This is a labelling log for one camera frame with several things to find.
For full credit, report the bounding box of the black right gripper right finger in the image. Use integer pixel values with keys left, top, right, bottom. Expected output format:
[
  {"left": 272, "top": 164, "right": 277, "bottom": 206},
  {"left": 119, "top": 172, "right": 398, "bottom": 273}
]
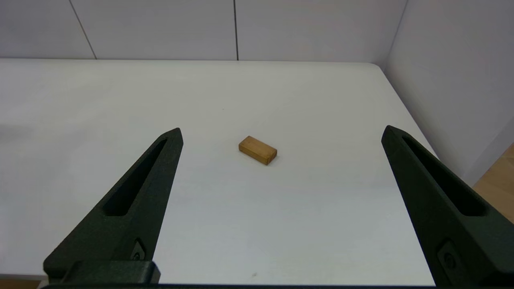
[{"left": 381, "top": 125, "right": 514, "bottom": 289}]

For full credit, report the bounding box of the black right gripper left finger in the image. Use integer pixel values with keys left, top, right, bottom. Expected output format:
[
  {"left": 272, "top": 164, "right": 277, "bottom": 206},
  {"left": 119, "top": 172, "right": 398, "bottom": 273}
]
[{"left": 43, "top": 128, "right": 184, "bottom": 280}]

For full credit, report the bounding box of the rectangular wooden building block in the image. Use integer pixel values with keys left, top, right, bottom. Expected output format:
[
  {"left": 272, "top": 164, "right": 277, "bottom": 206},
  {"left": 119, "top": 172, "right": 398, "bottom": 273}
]
[{"left": 239, "top": 136, "right": 277, "bottom": 165}]

